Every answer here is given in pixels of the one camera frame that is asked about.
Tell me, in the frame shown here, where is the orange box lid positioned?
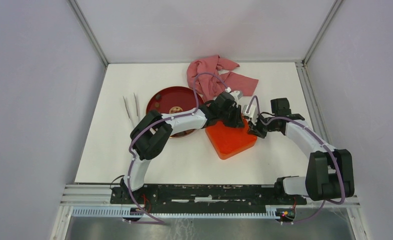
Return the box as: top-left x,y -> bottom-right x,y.
205,120 -> 258,146

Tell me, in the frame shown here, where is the round dark red plate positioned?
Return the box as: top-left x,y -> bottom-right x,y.
145,86 -> 207,138

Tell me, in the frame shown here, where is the orange chocolate box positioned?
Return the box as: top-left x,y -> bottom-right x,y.
213,141 -> 256,160

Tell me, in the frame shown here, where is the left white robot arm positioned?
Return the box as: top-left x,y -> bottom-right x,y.
122,90 -> 244,204

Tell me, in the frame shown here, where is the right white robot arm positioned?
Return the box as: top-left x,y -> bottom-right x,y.
242,96 -> 355,205

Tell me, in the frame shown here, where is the pink cloth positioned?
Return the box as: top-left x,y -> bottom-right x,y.
186,55 -> 259,101

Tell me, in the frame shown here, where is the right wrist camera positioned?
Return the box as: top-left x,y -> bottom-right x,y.
242,104 -> 259,125

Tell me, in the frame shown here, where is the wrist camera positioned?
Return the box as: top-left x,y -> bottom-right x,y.
242,104 -> 259,125
229,90 -> 243,105

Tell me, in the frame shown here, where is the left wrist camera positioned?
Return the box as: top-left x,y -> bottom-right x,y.
229,90 -> 243,105

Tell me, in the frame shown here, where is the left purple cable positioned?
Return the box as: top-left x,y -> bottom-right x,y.
126,72 -> 232,200

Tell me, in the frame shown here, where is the purple cable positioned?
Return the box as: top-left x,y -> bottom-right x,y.
247,95 -> 347,206
126,72 -> 232,200

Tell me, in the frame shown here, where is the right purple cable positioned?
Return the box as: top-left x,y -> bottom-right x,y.
247,95 -> 347,206

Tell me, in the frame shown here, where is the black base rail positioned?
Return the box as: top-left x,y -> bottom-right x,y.
110,184 -> 307,214

